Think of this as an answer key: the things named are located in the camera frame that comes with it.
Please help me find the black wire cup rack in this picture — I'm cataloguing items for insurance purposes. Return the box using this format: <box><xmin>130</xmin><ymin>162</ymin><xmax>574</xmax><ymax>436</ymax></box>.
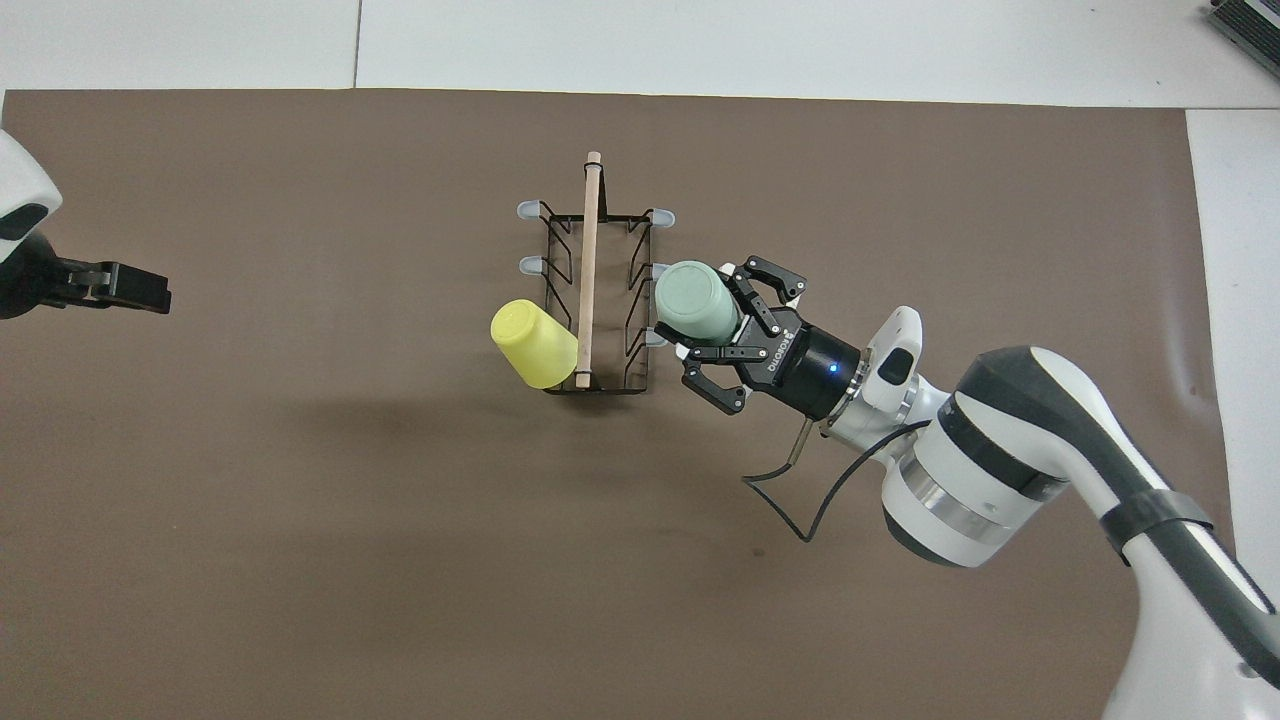
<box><xmin>516</xmin><ymin>151</ymin><xmax>677</xmax><ymax>396</ymax></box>

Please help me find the pale green plastic cup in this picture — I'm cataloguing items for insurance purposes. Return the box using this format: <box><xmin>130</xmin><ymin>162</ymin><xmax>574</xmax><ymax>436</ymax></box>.
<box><xmin>654</xmin><ymin>260</ymin><xmax>742</xmax><ymax>342</ymax></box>

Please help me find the yellow plastic cup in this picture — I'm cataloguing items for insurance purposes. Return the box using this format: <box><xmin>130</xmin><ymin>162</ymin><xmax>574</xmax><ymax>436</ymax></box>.
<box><xmin>490</xmin><ymin>298</ymin><xmax>580</xmax><ymax>390</ymax></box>

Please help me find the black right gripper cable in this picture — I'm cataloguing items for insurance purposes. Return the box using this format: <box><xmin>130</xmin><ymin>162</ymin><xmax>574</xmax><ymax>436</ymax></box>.
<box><xmin>742</xmin><ymin>418</ymin><xmax>936</xmax><ymax>544</ymax></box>

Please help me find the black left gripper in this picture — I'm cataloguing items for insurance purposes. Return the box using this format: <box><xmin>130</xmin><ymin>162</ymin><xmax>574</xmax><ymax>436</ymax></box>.
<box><xmin>0</xmin><ymin>234</ymin><xmax>172</xmax><ymax>321</ymax></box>

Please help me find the brown table mat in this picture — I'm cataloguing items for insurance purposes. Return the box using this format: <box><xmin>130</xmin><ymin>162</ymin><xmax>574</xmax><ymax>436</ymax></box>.
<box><xmin>0</xmin><ymin>88</ymin><xmax>1231</xmax><ymax>720</ymax></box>

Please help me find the grey green ribbed device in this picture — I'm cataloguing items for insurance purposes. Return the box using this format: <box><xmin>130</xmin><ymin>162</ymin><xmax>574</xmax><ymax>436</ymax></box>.
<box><xmin>1208</xmin><ymin>0</ymin><xmax>1280</xmax><ymax>51</ymax></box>

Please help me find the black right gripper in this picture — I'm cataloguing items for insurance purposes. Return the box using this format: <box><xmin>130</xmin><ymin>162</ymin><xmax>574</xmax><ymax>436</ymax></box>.
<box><xmin>680</xmin><ymin>255</ymin><xmax>864</xmax><ymax>421</ymax></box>

